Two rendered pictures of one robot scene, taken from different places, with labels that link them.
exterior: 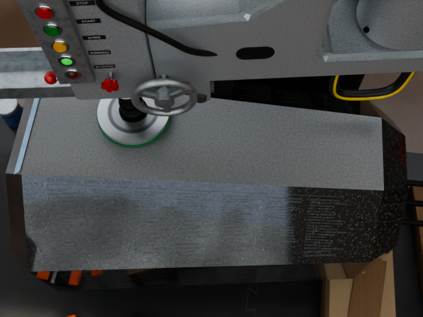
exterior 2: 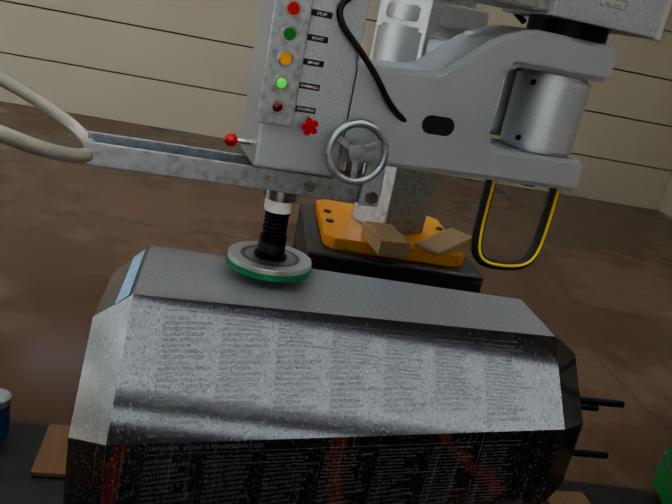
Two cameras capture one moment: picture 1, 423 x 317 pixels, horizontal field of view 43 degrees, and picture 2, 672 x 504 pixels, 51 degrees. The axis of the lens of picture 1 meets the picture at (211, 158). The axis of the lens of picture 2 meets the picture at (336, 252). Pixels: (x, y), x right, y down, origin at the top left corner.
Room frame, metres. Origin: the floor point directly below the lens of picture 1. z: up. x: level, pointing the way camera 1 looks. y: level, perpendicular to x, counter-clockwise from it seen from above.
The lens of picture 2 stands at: (-0.84, 0.61, 1.45)
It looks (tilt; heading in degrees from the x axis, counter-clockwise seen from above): 18 degrees down; 341
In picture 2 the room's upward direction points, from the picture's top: 11 degrees clockwise
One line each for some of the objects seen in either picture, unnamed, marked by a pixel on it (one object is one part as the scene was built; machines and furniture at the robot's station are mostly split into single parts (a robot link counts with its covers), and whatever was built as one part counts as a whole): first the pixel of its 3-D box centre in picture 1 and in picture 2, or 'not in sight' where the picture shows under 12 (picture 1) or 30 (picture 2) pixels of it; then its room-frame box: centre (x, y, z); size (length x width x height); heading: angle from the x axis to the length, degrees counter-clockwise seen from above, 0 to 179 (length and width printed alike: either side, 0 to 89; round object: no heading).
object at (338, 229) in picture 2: not in sight; (385, 229); (1.43, -0.34, 0.76); 0.49 x 0.49 x 0.05; 80
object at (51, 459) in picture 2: not in sight; (57, 449); (1.14, 0.71, 0.02); 0.25 x 0.10 x 0.01; 173
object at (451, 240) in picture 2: not in sight; (444, 241); (1.23, -0.48, 0.80); 0.20 x 0.10 x 0.05; 120
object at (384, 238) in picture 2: not in sight; (385, 239); (1.19, -0.25, 0.81); 0.20 x 0.10 x 0.05; 178
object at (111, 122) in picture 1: (133, 111); (269, 257); (0.79, 0.22, 0.85); 0.21 x 0.21 x 0.01
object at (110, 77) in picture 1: (109, 80); (307, 125); (0.66, 0.22, 1.22); 0.04 x 0.04 x 0.04; 0
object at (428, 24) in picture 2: not in sight; (421, 65); (1.43, -0.34, 1.36); 0.35 x 0.35 x 0.41
